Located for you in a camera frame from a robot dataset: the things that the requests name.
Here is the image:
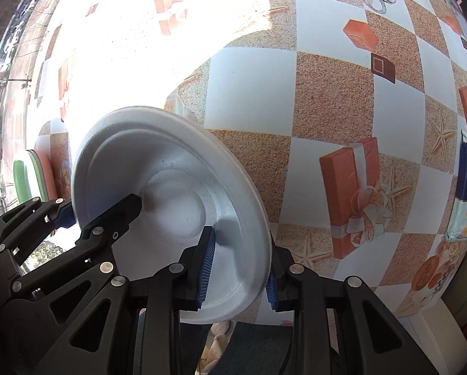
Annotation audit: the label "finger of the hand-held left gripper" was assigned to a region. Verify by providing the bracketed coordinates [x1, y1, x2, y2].
[0, 208, 77, 259]
[11, 193, 143, 301]

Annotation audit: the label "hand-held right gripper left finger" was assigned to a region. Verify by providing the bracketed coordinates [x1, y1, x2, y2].
[30, 226, 216, 375]

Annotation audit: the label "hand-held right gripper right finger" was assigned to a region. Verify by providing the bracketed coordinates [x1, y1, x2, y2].
[265, 238, 441, 375]

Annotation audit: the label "white round plate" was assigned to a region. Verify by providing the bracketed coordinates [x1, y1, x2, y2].
[71, 105, 273, 325]

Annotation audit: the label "person's dark trousers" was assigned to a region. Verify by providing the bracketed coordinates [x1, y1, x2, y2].
[179, 312, 297, 375]

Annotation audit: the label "checkered printed tablecloth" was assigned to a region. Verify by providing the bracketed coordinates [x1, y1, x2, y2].
[23, 0, 467, 327]

